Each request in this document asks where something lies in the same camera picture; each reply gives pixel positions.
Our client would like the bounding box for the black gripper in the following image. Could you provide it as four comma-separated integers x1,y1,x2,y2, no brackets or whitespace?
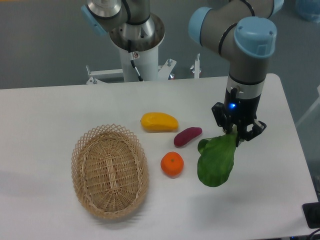
211,89,267,147

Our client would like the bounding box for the green leafy vegetable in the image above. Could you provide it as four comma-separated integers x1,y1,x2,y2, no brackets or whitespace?
197,126,237,187

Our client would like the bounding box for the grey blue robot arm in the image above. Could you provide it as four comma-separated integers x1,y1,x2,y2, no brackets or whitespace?
81,0,283,145

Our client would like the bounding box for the purple sweet potato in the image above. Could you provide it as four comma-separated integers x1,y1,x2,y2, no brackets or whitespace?
173,127,203,148

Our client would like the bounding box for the orange tangerine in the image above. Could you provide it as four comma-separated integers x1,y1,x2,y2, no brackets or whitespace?
160,151,184,178

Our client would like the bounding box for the yellow mango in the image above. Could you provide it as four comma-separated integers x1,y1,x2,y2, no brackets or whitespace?
140,112,179,132

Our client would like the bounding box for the black device at edge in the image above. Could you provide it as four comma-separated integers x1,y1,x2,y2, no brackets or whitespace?
302,202,320,229

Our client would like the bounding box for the blue bag in corner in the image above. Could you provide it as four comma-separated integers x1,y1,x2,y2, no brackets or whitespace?
295,0,320,23

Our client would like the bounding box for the woven wicker basket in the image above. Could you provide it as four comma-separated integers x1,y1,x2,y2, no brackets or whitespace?
71,123,149,220

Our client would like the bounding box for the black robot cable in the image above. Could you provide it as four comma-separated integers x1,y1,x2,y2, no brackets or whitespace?
126,39,145,82

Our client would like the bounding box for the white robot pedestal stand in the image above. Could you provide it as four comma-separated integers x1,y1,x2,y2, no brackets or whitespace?
86,13,177,84

